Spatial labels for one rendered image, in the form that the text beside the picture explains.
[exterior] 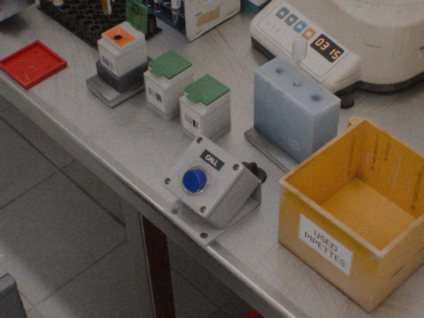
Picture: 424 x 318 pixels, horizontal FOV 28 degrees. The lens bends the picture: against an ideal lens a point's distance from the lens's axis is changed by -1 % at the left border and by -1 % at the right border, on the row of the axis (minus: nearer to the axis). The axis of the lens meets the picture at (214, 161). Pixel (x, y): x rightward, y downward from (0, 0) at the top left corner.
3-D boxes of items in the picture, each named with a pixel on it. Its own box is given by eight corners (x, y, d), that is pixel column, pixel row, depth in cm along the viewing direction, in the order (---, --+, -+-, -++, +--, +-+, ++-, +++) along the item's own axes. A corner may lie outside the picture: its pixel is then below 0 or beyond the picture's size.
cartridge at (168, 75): (146, 106, 107) (142, 65, 102) (175, 88, 109) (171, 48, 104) (168, 122, 105) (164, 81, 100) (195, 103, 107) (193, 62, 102)
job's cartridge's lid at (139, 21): (125, -11, 103) (128, -12, 104) (125, 22, 106) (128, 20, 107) (144, 3, 101) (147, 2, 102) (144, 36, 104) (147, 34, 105)
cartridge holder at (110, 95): (86, 88, 109) (82, 67, 107) (141, 57, 113) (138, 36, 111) (111, 108, 107) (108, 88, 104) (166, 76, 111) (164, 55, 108)
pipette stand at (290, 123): (243, 137, 102) (243, 75, 95) (286, 111, 105) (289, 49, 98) (300, 185, 97) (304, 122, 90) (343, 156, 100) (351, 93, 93)
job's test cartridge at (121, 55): (101, 74, 109) (95, 36, 104) (130, 58, 111) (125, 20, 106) (120, 89, 107) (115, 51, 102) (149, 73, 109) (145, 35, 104)
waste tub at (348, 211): (274, 241, 91) (276, 180, 84) (355, 177, 97) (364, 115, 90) (369, 317, 85) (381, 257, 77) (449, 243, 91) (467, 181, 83)
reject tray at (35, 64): (-3, 66, 113) (-5, 62, 112) (38, 43, 116) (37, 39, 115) (26, 90, 109) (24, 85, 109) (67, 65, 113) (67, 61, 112)
